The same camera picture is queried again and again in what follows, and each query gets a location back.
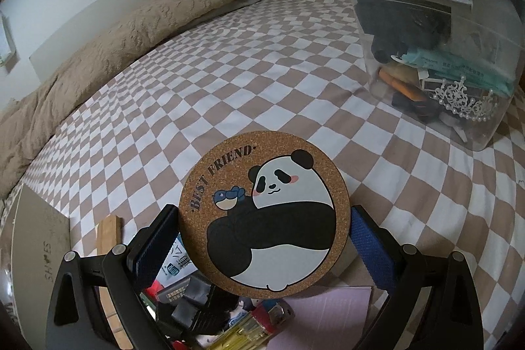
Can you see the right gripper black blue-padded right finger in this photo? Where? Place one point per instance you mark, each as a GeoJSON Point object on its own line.
{"type": "Point", "coordinates": [431, 301]}

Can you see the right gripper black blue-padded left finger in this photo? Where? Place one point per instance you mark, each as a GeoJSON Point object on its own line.
{"type": "Point", "coordinates": [76, 319]}

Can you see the cork panda coaster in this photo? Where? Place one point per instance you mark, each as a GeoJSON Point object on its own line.
{"type": "Point", "coordinates": [264, 214]}

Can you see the grey shoe box lid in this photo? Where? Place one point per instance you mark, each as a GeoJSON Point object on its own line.
{"type": "Point", "coordinates": [41, 237]}

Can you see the wooden hanger piece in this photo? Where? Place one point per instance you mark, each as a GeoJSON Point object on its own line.
{"type": "Point", "coordinates": [108, 235]}

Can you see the dark box with gold label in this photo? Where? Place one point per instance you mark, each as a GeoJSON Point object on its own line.
{"type": "Point", "coordinates": [174, 292]}

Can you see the blue white medicine sachet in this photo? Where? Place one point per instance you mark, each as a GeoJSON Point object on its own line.
{"type": "Point", "coordinates": [176, 266]}

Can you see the black ribbed device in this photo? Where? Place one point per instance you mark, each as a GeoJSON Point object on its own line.
{"type": "Point", "coordinates": [193, 309]}

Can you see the beige fluffy blanket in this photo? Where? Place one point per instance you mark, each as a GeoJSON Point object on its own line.
{"type": "Point", "coordinates": [29, 123]}

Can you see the pearl tiara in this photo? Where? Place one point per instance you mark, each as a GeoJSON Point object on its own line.
{"type": "Point", "coordinates": [454, 97]}

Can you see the clear plastic storage bin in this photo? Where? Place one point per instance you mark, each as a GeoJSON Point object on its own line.
{"type": "Point", "coordinates": [412, 45]}

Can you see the white sweet wall sign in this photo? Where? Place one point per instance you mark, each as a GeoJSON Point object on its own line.
{"type": "Point", "coordinates": [7, 47]}

